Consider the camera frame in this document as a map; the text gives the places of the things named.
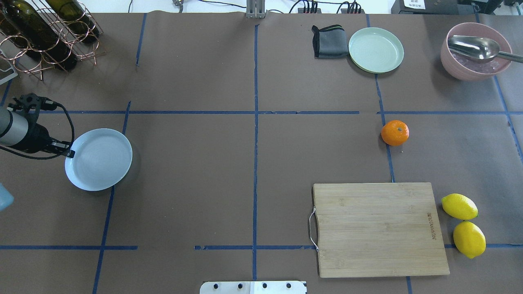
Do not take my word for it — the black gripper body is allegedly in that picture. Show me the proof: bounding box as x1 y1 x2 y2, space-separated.
6 93 54 154

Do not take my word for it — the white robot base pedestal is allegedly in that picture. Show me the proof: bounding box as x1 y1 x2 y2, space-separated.
199 281 308 294

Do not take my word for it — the copper wire bottle rack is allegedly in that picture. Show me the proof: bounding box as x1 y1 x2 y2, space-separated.
1 0 107 80

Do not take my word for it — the upper yellow lemon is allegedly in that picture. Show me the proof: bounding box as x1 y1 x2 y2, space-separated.
452 221 486 259

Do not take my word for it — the orange fruit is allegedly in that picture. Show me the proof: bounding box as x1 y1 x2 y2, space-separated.
380 120 410 146

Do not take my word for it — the green wine bottle front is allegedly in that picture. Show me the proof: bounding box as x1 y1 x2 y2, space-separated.
1 0 77 72

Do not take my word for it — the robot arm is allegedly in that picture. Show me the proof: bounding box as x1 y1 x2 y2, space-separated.
0 93 75 160

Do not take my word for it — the green wine bottle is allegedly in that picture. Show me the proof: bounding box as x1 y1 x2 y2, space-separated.
46 0 100 44
1 0 77 72

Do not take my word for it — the pink bowl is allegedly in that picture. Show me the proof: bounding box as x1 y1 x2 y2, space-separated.
440 22 522 81

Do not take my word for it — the wooden cutting board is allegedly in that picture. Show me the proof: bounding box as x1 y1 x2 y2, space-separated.
312 182 450 278

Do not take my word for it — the light green plate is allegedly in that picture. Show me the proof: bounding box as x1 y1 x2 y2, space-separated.
348 27 404 74

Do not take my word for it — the metal scoop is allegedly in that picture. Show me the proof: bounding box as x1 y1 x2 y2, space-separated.
447 35 523 63

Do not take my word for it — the lower yellow lemon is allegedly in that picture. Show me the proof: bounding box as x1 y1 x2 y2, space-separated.
441 193 478 221

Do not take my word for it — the light blue plate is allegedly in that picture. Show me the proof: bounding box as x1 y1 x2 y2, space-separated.
64 128 133 191

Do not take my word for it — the green wine bottle middle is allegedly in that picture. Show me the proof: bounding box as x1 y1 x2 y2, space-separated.
46 0 100 44

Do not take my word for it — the yellow lemon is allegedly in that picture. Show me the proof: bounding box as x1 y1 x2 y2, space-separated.
452 221 486 259
441 193 478 221

